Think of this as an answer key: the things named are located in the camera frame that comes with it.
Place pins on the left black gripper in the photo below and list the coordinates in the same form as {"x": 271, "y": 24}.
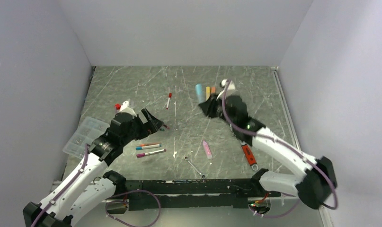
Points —
{"x": 154, "y": 124}

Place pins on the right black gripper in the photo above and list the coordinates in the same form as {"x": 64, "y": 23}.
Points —
{"x": 208, "y": 106}

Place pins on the yellow highlighter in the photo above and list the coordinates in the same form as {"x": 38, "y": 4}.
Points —
{"x": 207, "y": 92}

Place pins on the blue highlighter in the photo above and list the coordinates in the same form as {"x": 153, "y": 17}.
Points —
{"x": 200, "y": 93}

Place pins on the pink highlighter body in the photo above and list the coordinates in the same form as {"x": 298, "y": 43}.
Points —
{"x": 207, "y": 149}

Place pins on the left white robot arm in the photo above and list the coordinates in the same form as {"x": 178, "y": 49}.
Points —
{"x": 75, "y": 197}

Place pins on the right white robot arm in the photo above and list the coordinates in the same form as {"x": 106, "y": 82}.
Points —
{"x": 311, "y": 179}

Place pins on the orange marker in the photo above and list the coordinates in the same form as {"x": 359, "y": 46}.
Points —
{"x": 148, "y": 144}

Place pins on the blue capped white marker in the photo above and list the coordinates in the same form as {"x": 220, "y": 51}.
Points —
{"x": 147, "y": 147}

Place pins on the red capped white marker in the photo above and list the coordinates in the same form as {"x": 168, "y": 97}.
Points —
{"x": 168, "y": 101}

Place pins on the magenta capped white marker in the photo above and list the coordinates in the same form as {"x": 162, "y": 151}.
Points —
{"x": 151, "y": 153}

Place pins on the clear plastic parts box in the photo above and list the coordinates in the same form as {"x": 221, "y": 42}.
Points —
{"x": 86, "y": 133}

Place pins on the silver ratchet wrench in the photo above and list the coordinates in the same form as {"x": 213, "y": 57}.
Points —
{"x": 202, "y": 175}

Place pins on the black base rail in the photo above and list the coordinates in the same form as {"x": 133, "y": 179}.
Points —
{"x": 153, "y": 194}

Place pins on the aluminium side rail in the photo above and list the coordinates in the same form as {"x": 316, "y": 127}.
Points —
{"x": 274, "y": 72}

